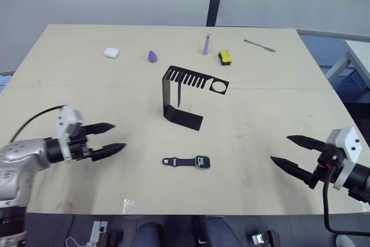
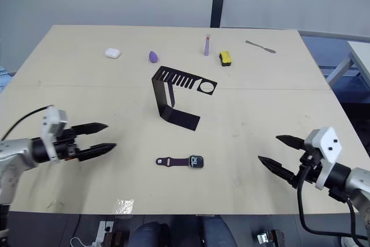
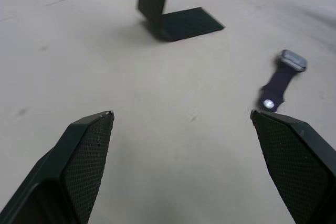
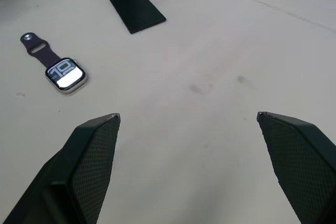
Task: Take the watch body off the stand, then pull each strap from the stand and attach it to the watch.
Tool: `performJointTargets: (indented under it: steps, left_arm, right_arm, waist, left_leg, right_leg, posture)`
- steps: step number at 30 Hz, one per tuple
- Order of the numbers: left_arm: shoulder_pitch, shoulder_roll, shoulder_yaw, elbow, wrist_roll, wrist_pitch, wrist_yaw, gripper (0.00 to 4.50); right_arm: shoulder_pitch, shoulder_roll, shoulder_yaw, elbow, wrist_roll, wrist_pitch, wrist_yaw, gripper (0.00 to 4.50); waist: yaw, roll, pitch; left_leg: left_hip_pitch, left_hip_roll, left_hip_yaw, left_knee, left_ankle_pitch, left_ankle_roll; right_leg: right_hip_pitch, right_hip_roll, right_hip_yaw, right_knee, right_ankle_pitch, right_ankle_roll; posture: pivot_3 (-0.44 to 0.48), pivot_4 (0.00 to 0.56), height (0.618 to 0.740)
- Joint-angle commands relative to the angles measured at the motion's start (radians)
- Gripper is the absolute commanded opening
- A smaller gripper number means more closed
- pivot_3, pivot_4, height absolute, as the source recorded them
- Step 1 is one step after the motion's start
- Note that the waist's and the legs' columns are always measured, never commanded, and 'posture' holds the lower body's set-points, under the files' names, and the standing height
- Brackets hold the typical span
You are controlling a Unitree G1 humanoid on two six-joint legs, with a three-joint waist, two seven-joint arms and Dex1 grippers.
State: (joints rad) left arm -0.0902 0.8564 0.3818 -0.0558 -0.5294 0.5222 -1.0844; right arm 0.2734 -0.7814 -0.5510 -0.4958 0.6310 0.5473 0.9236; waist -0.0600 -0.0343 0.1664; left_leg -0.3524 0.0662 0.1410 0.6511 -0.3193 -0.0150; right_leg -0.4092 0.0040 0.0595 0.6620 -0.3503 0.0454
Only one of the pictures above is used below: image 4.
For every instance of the black watch stand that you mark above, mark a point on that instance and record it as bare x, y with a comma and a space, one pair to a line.
130, 1

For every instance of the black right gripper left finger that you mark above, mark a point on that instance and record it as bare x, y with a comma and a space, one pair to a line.
78, 171

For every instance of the silver smartwatch body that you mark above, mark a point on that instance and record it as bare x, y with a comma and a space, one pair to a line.
66, 74

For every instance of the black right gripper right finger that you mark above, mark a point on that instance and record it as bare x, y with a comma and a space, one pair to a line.
302, 163

